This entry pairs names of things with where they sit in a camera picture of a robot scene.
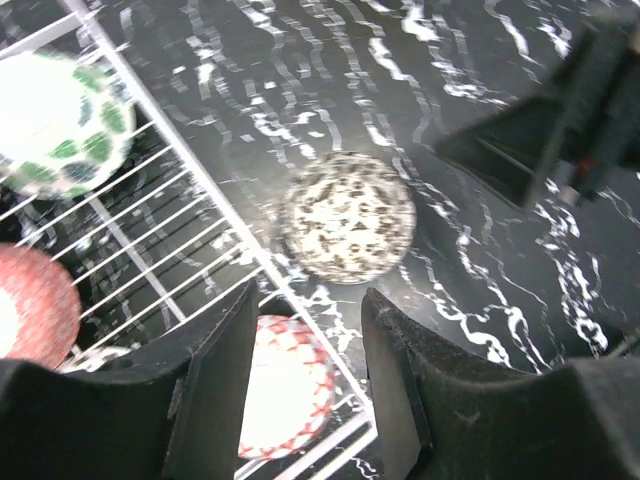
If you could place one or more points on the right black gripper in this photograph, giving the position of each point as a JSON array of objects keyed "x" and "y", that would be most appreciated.
[{"x": 587, "y": 122}]

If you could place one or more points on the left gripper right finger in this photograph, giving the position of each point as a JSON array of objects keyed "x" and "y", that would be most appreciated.
[{"x": 401, "y": 424}]

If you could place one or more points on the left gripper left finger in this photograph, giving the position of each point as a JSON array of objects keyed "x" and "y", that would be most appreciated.
[{"x": 209, "y": 412}]

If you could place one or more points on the red lattice white bowl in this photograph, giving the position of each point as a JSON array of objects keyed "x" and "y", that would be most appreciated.
[{"x": 291, "y": 390}]

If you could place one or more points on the brown leaf pattern bowl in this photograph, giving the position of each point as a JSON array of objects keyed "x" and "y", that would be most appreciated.
[{"x": 348, "y": 217}]

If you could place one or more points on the pink patterned bowl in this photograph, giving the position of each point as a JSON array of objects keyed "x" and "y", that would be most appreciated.
[{"x": 40, "y": 307}]

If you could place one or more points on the green spotted white bowl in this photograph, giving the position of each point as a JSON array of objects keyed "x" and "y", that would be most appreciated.
[{"x": 67, "y": 125}]

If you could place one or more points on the white wire dish rack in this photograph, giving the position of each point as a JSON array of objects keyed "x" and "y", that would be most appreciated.
[{"x": 163, "y": 241}]

